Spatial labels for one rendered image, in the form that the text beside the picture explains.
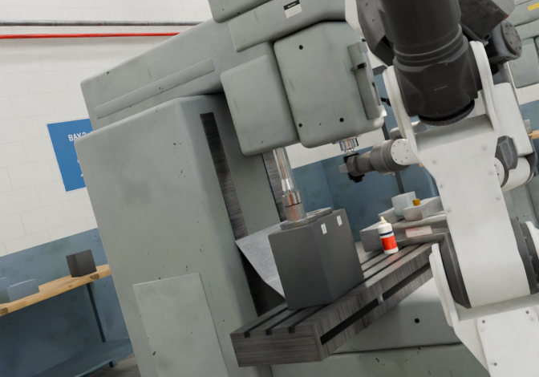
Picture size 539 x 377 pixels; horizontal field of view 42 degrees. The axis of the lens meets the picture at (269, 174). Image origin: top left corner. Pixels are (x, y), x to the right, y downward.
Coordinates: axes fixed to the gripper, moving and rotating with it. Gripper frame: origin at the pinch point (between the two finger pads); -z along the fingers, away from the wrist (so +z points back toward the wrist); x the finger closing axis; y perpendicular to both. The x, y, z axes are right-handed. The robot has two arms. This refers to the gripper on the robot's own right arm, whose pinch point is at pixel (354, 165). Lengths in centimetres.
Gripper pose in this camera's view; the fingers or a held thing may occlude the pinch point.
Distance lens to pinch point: 200.1
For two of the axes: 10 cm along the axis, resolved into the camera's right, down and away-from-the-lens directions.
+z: 6.0, -1.7, -7.8
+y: 2.7, 9.6, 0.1
